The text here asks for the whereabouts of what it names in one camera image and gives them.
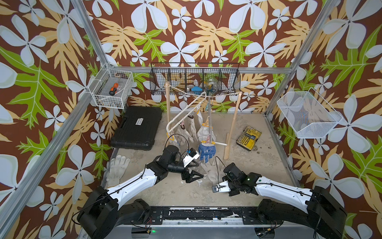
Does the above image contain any beige cotton glove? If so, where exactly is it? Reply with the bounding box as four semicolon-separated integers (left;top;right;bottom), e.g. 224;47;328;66
176;116;198;145

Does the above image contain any white yellow cuff glove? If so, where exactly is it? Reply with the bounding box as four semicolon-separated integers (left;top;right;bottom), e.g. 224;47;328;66
197;117;216;144
201;160;225;185

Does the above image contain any blue dotted yellow cuff glove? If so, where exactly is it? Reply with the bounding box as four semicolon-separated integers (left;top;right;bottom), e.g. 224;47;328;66
165;133;181;149

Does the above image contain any white clip hanger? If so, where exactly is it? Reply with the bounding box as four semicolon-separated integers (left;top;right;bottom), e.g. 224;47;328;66
166;92;207;133

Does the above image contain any wooden drying rack frame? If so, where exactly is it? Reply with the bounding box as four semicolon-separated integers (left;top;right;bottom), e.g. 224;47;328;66
165;81;242;160

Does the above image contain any white glove behind left arm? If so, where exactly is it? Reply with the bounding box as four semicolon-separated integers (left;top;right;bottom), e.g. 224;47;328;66
106;155;131;188

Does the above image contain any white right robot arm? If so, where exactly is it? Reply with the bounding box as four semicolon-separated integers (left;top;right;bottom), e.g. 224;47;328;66
217;163;347;239

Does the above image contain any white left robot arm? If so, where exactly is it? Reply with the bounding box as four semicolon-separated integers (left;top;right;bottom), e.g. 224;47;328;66
77;145;203;239

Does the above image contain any yellow screwdriver bit set case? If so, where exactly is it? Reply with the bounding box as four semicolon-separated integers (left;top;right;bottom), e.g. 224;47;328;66
236;126;262;151

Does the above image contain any black plastic tool case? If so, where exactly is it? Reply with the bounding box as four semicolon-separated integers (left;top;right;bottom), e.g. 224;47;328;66
110;106;162;151

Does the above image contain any blue object in basket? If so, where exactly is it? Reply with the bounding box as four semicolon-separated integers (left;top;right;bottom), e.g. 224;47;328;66
191;86;203;95

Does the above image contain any clear glass jar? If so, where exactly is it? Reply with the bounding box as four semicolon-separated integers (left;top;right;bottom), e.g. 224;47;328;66
205;78;218;95

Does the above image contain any white mesh basket right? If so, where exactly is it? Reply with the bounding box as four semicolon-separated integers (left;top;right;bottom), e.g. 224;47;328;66
277;88;343;139

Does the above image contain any orange black screwdriver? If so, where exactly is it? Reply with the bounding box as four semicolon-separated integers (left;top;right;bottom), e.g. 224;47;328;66
109;83;119;96

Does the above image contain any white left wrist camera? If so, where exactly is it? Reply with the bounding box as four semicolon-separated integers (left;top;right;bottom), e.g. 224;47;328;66
183;148;200;168

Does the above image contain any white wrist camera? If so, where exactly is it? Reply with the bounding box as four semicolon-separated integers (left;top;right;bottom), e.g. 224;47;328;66
183;148;200;168
212;181;231;193

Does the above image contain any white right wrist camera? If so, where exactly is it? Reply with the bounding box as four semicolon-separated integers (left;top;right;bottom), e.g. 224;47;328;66
212;181;231;193

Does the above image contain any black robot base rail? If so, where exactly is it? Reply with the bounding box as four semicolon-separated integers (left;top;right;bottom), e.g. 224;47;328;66
122;206;284;226

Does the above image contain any black wire basket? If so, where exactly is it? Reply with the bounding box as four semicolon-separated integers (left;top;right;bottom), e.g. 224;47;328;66
149;62;241;96

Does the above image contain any white wire basket left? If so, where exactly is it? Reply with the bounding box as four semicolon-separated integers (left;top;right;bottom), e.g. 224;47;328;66
90;64;134;110

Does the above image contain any aluminium frame post left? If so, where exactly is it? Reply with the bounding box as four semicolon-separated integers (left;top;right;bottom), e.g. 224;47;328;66
1;1;111;239

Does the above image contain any aluminium frame post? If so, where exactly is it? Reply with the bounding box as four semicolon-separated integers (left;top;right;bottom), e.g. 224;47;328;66
265;0;340;116
1;1;111;239

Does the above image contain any aluminium frame post right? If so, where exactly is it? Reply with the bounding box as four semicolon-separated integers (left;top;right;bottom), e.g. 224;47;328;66
265;0;340;116

